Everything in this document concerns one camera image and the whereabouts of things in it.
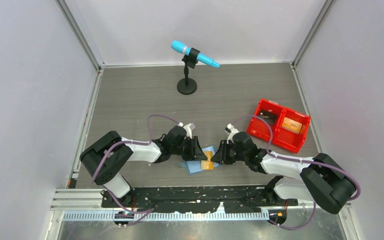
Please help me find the black credit card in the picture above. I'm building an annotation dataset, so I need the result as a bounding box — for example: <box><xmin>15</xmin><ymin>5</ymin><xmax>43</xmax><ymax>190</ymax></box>
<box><xmin>258</xmin><ymin>110</ymin><xmax>278</xmax><ymax>126</ymax></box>

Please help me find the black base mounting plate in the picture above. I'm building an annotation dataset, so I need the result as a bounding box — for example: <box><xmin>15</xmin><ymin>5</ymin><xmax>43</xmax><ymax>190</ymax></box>
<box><xmin>100</xmin><ymin>185</ymin><xmax>298</xmax><ymax>214</ymax></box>

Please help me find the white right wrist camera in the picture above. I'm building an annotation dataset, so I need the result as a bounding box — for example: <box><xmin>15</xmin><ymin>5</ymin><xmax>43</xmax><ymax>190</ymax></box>
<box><xmin>224</xmin><ymin>123</ymin><xmax>240</xmax><ymax>144</ymax></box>

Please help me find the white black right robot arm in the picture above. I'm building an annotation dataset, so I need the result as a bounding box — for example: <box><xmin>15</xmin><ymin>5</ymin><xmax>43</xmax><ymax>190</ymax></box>
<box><xmin>211</xmin><ymin>131</ymin><xmax>361</xmax><ymax>214</ymax></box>

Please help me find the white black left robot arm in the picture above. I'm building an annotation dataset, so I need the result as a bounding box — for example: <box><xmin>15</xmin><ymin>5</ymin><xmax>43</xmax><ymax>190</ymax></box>
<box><xmin>79</xmin><ymin>123</ymin><xmax>208</xmax><ymax>207</ymax></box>

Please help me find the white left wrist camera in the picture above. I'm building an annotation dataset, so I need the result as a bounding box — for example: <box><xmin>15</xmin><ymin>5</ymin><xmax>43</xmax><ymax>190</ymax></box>
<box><xmin>177</xmin><ymin>122</ymin><xmax>196</xmax><ymax>139</ymax></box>

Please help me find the orange card in bin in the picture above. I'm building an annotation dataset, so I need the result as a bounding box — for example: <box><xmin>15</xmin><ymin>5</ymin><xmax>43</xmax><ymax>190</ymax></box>
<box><xmin>281</xmin><ymin>117</ymin><xmax>303</xmax><ymax>135</ymax></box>

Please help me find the blue toy microphone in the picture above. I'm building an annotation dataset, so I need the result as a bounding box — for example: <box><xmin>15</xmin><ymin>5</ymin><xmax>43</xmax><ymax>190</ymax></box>
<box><xmin>171</xmin><ymin>40</ymin><xmax>220</xmax><ymax>69</ymax></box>

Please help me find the orange VIP credit card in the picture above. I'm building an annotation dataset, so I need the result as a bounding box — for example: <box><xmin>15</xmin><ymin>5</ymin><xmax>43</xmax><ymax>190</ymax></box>
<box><xmin>201</xmin><ymin>151</ymin><xmax>215</xmax><ymax>171</ymax></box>

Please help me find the black microphone stand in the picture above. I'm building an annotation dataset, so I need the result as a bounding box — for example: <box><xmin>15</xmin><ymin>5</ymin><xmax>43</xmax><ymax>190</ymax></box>
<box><xmin>176</xmin><ymin>47</ymin><xmax>200</xmax><ymax>95</ymax></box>

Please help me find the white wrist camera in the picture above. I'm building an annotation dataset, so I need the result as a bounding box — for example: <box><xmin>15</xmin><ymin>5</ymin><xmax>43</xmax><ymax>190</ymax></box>
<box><xmin>224</xmin><ymin>123</ymin><xmax>240</xmax><ymax>144</ymax></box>
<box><xmin>177</xmin><ymin>122</ymin><xmax>196</xmax><ymax>139</ymax></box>

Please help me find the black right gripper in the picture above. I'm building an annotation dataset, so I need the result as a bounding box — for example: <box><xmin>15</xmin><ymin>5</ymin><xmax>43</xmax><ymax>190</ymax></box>
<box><xmin>210</xmin><ymin>140</ymin><xmax>248</xmax><ymax>165</ymax></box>

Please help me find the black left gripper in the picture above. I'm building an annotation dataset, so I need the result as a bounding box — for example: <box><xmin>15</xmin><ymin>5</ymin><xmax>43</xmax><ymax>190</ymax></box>
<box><xmin>171</xmin><ymin>136</ymin><xmax>207</xmax><ymax>161</ymax></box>

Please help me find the blue card holder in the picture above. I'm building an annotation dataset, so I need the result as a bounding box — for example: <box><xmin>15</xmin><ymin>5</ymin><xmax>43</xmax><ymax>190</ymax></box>
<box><xmin>178</xmin><ymin>146</ymin><xmax>220</xmax><ymax>175</ymax></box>

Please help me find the red two-compartment bin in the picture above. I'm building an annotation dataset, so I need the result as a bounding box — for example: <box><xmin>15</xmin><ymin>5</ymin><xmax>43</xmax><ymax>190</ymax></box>
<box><xmin>246</xmin><ymin>98</ymin><xmax>311</xmax><ymax>154</ymax></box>

